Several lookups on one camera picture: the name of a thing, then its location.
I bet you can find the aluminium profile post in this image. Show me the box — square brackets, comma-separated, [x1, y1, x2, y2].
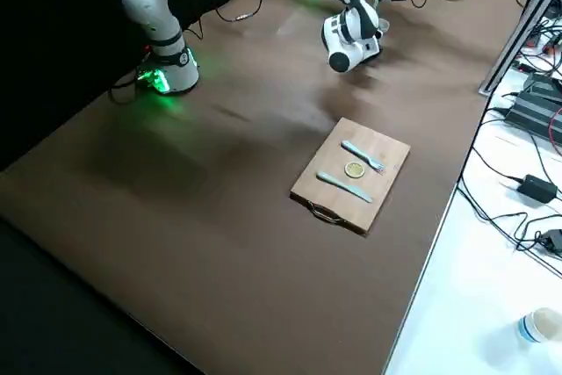
[478, 0, 562, 96]

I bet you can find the green plastic knife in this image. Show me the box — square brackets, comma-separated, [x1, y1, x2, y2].
[316, 170, 373, 205]

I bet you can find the green plastic fork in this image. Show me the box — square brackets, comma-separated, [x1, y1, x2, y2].
[341, 140, 386, 174]

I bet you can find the wooden cutting board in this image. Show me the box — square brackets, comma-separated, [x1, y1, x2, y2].
[289, 117, 412, 237]

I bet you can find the black power adapter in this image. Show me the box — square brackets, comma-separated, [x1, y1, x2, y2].
[536, 228, 562, 256]
[516, 174, 558, 205]

